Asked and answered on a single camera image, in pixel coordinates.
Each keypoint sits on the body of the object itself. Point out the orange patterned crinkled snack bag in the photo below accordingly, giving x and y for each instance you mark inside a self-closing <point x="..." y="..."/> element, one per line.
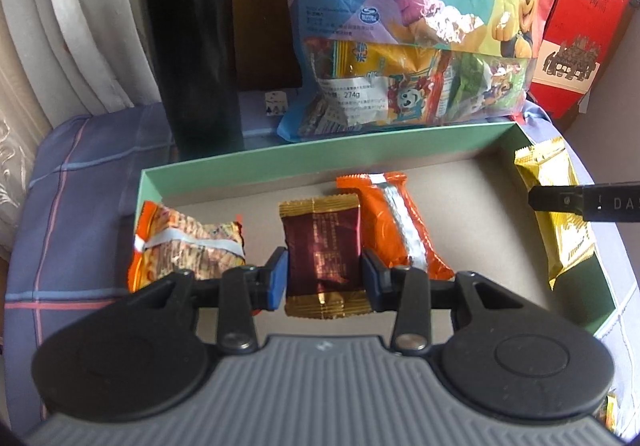
<point x="166" y="240"/>

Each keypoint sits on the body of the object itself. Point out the red white gift bag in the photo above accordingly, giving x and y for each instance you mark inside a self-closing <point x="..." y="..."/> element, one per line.
<point x="574" y="47"/>

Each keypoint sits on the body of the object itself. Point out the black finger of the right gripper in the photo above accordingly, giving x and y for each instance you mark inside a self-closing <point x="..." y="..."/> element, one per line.
<point x="599" y="203"/>

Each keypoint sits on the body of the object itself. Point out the yellow gold snack packet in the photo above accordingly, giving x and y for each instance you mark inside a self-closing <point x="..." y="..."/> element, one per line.
<point x="567" y="238"/>

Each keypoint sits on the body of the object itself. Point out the white lace curtain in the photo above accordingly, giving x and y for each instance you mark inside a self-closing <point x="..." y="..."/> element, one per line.
<point x="61" y="59"/>

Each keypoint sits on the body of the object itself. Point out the blue plaid cushion cover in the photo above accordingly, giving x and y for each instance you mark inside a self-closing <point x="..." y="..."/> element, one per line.
<point x="73" y="243"/>

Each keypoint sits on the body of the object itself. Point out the black cylinder flask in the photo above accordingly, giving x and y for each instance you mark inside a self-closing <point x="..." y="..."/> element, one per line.
<point x="191" y="49"/>

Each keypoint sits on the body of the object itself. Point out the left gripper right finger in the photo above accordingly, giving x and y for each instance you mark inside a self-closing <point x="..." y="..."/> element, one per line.
<point x="411" y="294"/>

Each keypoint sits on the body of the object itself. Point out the maroon gold candy packet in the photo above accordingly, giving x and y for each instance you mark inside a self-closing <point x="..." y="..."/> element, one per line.
<point x="324" y="247"/>

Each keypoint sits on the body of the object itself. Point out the orange silver snack packet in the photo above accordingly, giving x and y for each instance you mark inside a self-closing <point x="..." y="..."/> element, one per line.
<point x="391" y="224"/>

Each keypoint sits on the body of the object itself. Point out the green cardboard box tray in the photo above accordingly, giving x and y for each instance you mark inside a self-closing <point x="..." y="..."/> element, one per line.
<point x="471" y="197"/>

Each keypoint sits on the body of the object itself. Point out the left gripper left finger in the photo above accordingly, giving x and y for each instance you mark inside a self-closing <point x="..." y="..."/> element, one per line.
<point x="237" y="294"/>

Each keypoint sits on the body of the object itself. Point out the large cartoon snack bag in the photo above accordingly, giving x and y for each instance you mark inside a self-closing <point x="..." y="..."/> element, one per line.
<point x="368" y="65"/>

